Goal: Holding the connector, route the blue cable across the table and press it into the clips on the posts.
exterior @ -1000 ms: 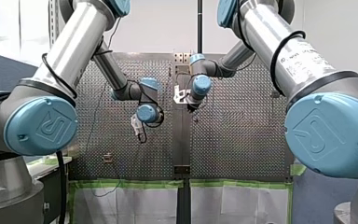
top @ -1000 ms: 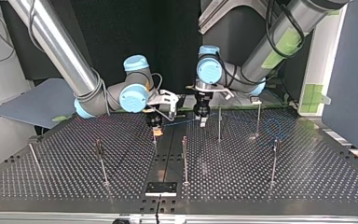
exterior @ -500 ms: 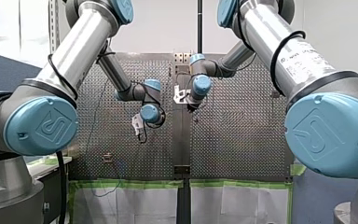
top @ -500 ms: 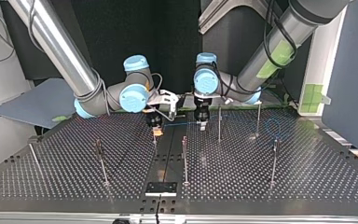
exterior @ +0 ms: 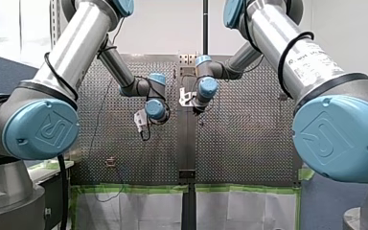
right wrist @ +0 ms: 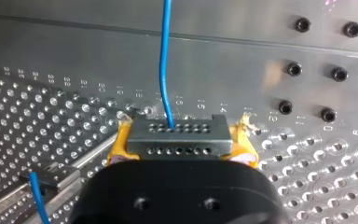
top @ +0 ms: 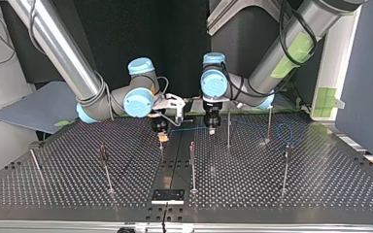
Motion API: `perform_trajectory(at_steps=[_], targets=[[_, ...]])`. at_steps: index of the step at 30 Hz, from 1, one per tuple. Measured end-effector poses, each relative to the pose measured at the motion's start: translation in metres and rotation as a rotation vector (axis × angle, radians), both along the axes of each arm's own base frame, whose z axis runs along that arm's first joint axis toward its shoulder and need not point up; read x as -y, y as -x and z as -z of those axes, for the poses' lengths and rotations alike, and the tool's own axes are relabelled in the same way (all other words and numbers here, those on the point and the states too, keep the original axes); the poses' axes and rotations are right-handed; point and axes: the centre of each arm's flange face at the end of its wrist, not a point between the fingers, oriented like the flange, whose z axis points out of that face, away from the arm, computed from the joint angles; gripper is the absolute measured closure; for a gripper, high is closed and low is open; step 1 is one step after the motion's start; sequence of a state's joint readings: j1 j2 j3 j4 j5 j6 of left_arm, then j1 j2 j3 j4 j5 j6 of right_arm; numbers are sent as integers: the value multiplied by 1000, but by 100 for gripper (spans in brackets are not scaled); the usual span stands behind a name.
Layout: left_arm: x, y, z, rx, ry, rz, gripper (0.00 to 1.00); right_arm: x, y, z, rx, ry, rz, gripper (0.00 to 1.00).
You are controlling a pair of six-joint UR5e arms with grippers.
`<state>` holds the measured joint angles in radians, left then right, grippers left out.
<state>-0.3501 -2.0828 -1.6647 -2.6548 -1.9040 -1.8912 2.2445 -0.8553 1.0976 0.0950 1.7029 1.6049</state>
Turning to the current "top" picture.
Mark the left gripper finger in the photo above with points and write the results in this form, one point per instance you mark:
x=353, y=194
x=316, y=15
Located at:
x=212, y=131

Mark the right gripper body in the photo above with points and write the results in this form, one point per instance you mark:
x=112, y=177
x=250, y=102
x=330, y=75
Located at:
x=159, y=124

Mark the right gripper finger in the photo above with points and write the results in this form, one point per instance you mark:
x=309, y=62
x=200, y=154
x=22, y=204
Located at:
x=163, y=138

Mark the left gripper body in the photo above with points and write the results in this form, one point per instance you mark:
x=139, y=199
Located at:
x=212, y=116

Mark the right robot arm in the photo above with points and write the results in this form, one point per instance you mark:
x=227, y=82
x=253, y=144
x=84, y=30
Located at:
x=61, y=51

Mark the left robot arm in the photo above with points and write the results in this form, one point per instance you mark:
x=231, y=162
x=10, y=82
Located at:
x=291, y=42

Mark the connector holder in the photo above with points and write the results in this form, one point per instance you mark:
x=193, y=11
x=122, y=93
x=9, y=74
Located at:
x=167, y=195

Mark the black panel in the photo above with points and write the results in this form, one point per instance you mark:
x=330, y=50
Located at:
x=126, y=32

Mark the grey board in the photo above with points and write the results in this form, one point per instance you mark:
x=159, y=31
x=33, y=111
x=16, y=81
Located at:
x=42, y=106

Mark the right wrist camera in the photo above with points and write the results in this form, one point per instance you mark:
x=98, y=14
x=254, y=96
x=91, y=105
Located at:
x=171, y=104

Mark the metal post with orange clip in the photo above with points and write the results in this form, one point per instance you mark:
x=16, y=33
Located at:
x=192, y=155
x=103, y=155

